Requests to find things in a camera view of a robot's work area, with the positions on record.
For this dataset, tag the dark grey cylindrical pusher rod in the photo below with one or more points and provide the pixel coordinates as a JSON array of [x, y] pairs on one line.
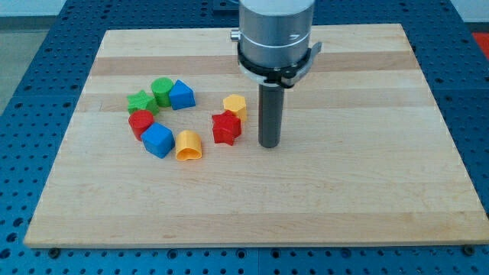
[[270, 115]]

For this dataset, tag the red star block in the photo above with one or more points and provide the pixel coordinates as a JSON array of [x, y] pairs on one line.
[[226, 128]]

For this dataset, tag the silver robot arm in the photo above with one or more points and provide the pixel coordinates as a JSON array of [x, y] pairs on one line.
[[273, 50]]

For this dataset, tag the green star block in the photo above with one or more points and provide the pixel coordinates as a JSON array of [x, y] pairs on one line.
[[142, 101]]

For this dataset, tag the yellow hexagon block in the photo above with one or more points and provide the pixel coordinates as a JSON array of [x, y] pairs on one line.
[[237, 105]]

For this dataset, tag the blue triangle block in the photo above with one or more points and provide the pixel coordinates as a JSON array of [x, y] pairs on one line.
[[181, 96]]

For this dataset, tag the yellow heart block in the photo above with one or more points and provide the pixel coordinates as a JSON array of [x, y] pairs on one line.
[[188, 146]]

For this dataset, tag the green cylinder block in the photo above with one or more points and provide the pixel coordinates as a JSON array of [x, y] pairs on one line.
[[161, 88]]

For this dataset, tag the wooden board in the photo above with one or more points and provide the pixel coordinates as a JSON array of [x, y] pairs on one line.
[[365, 157]]

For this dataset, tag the blue cube block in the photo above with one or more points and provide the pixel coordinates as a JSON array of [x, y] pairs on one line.
[[158, 140]]

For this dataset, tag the red cylinder block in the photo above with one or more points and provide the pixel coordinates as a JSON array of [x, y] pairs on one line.
[[140, 121]]

